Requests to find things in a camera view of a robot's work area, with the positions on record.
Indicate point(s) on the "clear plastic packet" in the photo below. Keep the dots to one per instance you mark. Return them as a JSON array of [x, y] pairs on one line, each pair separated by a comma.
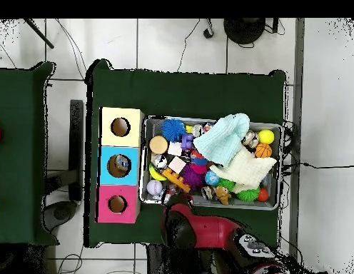
[[171, 189]]

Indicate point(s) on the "mint green cloth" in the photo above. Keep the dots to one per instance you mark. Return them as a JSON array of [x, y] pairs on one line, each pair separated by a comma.
[[222, 139]]

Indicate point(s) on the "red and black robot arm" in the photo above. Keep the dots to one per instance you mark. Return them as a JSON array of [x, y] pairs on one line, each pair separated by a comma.
[[211, 228]]

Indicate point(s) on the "clear mesh bin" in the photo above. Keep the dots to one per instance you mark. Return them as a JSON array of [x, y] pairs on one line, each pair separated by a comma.
[[153, 125]]

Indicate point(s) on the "wooden box with three holes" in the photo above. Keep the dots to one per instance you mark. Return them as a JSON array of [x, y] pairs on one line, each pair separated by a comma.
[[108, 139]]

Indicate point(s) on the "wooden cube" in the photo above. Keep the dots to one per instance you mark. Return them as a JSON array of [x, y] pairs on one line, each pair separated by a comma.
[[177, 164]]

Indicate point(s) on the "toy hamburger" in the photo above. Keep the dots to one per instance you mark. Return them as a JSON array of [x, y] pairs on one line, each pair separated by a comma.
[[159, 144]]

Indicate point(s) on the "blue spiky ball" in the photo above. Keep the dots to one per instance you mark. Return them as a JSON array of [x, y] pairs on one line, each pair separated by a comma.
[[173, 130]]

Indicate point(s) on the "white toy baseball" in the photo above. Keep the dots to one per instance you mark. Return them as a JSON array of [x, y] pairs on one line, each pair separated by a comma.
[[154, 187]]

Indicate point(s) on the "dark green table cloth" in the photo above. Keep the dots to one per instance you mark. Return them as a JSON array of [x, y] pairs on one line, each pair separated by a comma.
[[194, 94], [17, 157]]

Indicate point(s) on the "brown teddy bear toy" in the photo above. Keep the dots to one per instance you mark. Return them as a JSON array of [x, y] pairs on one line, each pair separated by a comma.
[[222, 195]]

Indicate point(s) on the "cream knitted cloth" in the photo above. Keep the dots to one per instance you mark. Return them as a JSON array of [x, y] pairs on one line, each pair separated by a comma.
[[248, 171]]

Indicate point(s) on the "orange toy basketball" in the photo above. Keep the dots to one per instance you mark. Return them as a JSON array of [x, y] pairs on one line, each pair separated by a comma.
[[263, 150]]

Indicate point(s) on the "yellow ball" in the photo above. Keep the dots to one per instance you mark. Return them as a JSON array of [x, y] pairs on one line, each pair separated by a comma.
[[266, 136]]

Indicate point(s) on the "black upright panel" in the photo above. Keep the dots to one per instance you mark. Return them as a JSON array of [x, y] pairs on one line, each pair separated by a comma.
[[76, 148]]

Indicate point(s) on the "small black plug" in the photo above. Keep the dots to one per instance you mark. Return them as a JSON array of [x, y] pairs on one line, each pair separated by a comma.
[[207, 33]]

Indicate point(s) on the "grey rounded floor base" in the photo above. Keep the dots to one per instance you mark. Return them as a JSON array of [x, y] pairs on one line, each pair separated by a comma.
[[60, 212]]

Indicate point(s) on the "black round stand base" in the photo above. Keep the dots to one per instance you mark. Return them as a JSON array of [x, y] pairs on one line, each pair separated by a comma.
[[244, 30]]

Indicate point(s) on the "thin black rod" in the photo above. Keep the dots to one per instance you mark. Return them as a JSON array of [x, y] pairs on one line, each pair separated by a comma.
[[38, 32]]

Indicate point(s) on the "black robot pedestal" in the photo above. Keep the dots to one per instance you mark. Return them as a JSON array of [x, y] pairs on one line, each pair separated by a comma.
[[157, 262]]

